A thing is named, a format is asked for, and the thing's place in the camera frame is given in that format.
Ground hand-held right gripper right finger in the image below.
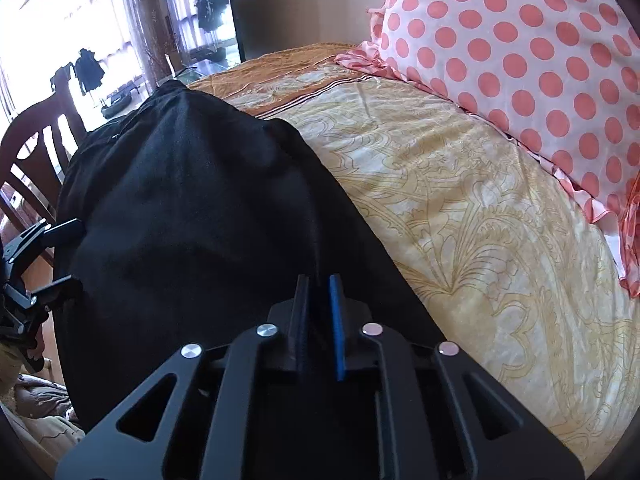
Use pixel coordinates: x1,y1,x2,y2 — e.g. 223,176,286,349
327,272,586,480

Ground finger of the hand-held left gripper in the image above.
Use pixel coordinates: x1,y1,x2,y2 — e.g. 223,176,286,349
2,217,85,272
0,274,86,317

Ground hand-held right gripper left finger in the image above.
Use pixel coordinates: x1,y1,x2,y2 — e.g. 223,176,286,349
55,274,321,480

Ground black pants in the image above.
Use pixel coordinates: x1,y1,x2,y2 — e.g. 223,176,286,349
52,79,451,433

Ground dark wooden chair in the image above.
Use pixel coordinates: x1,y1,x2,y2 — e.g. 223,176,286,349
0,77,88,271

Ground beige cushion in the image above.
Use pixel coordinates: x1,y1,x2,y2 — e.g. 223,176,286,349
0,372,87,476

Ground yellow patterned bedsheet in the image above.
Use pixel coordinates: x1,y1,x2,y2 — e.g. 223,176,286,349
187,42,640,476

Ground hanging dark clothes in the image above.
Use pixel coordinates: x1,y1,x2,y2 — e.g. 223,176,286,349
50,48,107,97

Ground sheer curtain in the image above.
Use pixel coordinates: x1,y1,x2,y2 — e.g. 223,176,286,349
117,0,173,93

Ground glass cabinet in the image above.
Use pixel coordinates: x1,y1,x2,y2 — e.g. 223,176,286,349
162,0,241,83

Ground black television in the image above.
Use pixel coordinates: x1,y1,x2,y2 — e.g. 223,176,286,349
225,0,401,63

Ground pink polka dot pillow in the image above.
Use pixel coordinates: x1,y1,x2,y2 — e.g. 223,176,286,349
334,0,640,298

